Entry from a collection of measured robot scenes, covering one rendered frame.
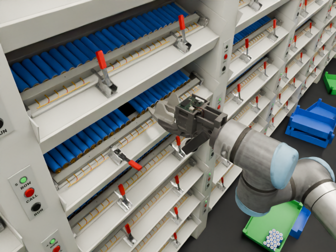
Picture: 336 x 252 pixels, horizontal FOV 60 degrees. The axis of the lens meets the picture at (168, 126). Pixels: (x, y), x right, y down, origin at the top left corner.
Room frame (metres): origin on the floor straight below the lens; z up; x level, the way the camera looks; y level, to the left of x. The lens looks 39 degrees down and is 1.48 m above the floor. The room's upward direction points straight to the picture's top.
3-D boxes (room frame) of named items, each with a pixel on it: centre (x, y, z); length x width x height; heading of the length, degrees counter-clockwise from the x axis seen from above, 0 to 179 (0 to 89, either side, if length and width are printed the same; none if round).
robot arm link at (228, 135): (0.50, -0.14, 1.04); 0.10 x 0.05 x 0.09; 141
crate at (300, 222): (1.01, -0.65, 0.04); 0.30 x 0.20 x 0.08; 51
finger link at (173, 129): (0.57, -0.02, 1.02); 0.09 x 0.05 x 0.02; 59
